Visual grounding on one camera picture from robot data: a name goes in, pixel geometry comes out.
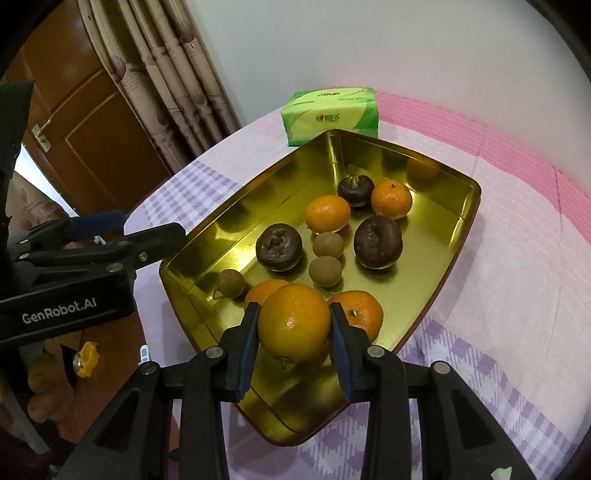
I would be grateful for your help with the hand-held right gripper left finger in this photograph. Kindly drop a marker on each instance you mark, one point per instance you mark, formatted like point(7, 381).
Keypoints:
point(249, 355)

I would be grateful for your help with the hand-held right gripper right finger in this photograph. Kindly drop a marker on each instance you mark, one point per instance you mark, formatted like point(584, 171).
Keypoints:
point(344, 364)

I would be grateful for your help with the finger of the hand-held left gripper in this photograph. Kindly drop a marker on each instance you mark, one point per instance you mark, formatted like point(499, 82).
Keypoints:
point(97, 222)
point(157, 240)

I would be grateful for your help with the orange mandarin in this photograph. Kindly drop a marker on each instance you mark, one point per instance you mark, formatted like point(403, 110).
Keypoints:
point(364, 316)
point(327, 213)
point(391, 198)
point(294, 323)
point(258, 293)

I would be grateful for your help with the brown longan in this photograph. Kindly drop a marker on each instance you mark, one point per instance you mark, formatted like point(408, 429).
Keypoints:
point(328, 244)
point(326, 272)
point(230, 283)

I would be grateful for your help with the dark brown wrinkled fruit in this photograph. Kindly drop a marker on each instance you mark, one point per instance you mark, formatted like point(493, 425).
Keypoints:
point(279, 249)
point(355, 190)
point(377, 242)

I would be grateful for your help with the gold metal tin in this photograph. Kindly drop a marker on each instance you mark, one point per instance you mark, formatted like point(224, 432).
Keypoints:
point(415, 258)

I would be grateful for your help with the person's left hand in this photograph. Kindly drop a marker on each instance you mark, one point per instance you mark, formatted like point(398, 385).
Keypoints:
point(51, 392)

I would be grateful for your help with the brown cloth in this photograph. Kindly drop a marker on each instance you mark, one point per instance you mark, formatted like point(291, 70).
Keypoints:
point(37, 198)

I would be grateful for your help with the brown wooden door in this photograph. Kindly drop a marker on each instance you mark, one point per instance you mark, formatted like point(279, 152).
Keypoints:
point(92, 138)

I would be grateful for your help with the beige patterned curtain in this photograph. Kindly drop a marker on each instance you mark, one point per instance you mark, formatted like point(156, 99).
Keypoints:
point(175, 69)

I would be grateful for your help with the purple checked tablecloth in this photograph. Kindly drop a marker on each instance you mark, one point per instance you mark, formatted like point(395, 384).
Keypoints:
point(508, 300)

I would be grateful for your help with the green tissue pack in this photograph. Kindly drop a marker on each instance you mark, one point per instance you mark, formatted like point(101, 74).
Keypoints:
point(323, 120)

